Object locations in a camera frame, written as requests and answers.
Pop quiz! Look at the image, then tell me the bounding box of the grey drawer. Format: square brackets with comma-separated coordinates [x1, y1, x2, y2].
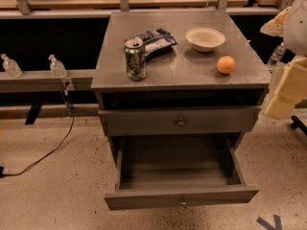
[105, 134, 259, 210]
[99, 106, 260, 136]

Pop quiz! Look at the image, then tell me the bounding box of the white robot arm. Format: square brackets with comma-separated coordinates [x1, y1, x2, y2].
[260, 0, 307, 120]

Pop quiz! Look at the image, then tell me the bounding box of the grey top drawer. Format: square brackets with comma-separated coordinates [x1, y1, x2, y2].
[99, 106, 260, 136]

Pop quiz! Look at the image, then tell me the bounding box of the grey wooden drawer cabinet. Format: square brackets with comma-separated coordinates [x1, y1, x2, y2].
[90, 10, 272, 151]

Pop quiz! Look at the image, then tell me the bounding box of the green soda can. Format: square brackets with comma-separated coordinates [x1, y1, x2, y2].
[125, 37, 146, 81]

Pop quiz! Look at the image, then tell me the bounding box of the blue white chip bag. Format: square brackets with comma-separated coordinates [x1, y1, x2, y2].
[132, 28, 177, 60]

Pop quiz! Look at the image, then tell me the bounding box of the orange fruit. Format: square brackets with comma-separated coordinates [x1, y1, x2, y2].
[217, 56, 235, 74]

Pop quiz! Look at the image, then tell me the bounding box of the white paper bowl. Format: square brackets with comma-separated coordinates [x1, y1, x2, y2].
[185, 28, 225, 53]

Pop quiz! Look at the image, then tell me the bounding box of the clear bottle on ledge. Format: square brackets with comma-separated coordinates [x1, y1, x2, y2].
[49, 55, 67, 79]

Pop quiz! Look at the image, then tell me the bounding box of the clear water bottle right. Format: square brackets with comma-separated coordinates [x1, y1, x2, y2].
[267, 43, 286, 71]

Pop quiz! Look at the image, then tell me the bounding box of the black chair base leg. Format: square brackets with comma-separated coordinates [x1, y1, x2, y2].
[290, 115, 307, 135]

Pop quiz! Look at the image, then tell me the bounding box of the clear bottle far left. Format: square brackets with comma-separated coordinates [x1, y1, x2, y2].
[1, 54, 22, 77]

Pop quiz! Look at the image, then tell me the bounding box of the black power cable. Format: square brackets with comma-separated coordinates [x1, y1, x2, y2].
[0, 80, 76, 178]

